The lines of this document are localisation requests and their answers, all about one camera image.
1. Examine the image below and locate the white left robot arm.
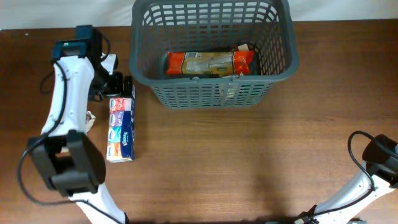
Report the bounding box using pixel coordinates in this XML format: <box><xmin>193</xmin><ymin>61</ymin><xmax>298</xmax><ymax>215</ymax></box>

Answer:
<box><xmin>17</xmin><ymin>25</ymin><xmax>135</xmax><ymax>223</ymax></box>

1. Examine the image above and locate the grey plastic lattice basket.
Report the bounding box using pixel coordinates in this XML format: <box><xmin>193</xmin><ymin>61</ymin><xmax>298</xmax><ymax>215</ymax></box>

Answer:
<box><xmin>129</xmin><ymin>0</ymin><xmax>299</xmax><ymax>109</ymax></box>

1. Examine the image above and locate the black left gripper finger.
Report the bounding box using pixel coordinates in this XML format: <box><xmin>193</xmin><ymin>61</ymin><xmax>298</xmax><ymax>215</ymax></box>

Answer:
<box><xmin>123</xmin><ymin>76</ymin><xmax>133</xmax><ymax>96</ymax></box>
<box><xmin>108</xmin><ymin>72</ymin><xmax>123</xmax><ymax>97</ymax></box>

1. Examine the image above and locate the blue Kleenex tissue multipack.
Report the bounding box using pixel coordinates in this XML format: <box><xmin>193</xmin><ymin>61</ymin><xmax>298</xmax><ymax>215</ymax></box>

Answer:
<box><xmin>106</xmin><ymin>86</ymin><xmax>136</xmax><ymax>162</ymax></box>

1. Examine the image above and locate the brown snack bag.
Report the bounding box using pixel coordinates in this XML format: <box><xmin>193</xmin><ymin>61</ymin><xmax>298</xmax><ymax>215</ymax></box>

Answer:
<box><xmin>85</xmin><ymin>111</ymin><xmax>96</xmax><ymax>132</ymax></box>

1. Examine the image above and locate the beige clear snack bag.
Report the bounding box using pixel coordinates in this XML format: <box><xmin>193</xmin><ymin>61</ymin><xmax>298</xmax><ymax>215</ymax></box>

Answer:
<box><xmin>238</xmin><ymin>44</ymin><xmax>249</xmax><ymax>52</ymax></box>

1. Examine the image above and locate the red brown biscuit packet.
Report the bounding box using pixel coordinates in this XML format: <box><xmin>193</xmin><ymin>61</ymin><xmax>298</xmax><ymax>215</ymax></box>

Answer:
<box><xmin>166</xmin><ymin>50</ymin><xmax>254</xmax><ymax>77</ymax></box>

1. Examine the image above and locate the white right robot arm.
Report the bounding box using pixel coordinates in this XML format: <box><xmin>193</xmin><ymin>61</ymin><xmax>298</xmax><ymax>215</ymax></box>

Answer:
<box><xmin>294</xmin><ymin>131</ymin><xmax>397</xmax><ymax>224</ymax></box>

